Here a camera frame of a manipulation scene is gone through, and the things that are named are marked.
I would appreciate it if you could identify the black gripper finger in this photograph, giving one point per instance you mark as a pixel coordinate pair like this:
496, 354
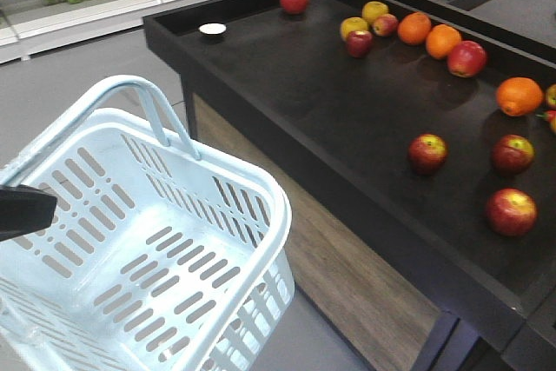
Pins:
25, 210

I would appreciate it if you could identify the light blue plastic basket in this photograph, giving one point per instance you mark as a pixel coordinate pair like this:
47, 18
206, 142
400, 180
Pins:
163, 253

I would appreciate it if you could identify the small white dish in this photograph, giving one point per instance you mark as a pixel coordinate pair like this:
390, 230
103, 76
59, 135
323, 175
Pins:
212, 30

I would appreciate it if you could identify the dark red apple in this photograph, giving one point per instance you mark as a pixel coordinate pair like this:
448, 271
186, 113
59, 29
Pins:
359, 43

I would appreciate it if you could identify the yellow apple front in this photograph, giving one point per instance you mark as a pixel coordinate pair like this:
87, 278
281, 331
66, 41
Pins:
351, 24

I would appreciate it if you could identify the yellow apple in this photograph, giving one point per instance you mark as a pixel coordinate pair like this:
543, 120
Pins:
351, 24
372, 10

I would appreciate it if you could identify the black wooden display stand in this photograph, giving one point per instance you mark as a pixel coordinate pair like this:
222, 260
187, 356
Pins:
341, 127

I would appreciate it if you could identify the yellow apple back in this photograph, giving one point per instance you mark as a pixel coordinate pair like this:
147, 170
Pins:
372, 10

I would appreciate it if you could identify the small pink red apple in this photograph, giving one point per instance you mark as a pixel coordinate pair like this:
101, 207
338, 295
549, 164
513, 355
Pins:
385, 25

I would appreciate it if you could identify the red green apple left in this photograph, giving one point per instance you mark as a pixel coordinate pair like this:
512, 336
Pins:
426, 154

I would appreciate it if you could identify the red green apple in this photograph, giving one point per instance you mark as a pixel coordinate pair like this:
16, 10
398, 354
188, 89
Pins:
426, 154
511, 212
511, 155

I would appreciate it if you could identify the orange left of pair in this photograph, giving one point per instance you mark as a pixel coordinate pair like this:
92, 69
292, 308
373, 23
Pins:
414, 28

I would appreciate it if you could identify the orange of pair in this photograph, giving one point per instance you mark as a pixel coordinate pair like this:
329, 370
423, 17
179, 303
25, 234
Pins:
441, 40
414, 28

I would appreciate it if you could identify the orange right of pair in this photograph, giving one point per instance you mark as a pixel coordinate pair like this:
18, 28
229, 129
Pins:
441, 40

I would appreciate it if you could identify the large red apple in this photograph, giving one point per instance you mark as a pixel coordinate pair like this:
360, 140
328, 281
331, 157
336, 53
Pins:
467, 59

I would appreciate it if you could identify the red green apple lower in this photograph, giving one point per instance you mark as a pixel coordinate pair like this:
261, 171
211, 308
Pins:
511, 212

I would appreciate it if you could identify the red green apple upper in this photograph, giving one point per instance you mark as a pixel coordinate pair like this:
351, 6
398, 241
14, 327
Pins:
511, 155

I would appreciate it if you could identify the orange with navel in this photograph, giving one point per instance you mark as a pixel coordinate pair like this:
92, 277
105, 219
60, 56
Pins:
518, 96

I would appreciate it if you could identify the red chili pepper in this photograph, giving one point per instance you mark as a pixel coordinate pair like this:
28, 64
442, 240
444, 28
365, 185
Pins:
547, 116

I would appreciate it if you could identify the pink red apple near pepper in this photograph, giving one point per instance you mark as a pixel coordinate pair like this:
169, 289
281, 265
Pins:
550, 96

